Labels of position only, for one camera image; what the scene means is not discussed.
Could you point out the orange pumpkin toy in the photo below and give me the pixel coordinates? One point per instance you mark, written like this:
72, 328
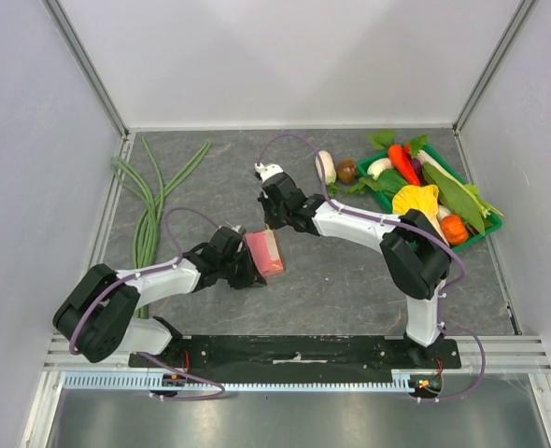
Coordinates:
454, 230

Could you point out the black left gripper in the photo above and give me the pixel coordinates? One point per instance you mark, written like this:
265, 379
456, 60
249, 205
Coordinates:
250, 271

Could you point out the white radish toy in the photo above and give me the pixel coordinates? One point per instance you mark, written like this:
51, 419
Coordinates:
325, 167

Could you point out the brown mushroom toy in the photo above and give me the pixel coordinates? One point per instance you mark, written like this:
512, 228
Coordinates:
347, 171

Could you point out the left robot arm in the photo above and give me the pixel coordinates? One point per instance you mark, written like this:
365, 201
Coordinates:
98, 316

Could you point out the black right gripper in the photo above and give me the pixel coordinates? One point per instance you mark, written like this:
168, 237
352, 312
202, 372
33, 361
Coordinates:
270, 211

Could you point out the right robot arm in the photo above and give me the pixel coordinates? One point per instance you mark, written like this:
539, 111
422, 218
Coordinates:
417, 259

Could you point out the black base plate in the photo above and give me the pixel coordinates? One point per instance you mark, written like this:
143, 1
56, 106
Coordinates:
385, 353

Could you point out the green leafy vegetable toy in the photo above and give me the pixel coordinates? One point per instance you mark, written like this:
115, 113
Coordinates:
389, 183

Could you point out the green corn toy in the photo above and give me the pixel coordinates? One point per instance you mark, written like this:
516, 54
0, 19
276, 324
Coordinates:
462, 199

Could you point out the green long beans bundle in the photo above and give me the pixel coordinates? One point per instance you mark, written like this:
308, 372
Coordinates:
147, 230

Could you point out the yellow cabbage toy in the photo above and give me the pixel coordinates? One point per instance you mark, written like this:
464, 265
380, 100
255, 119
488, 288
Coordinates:
424, 199

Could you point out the pink express box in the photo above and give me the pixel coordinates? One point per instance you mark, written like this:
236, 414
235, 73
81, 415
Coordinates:
265, 252

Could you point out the white turnip toy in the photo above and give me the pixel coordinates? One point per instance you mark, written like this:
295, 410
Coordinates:
377, 167

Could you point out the white cable duct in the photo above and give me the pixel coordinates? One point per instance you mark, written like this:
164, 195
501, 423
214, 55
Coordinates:
157, 381

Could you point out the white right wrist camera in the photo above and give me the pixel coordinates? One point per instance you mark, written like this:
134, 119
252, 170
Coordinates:
266, 171

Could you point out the orange carrot toy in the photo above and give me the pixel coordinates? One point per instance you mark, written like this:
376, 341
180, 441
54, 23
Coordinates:
402, 164

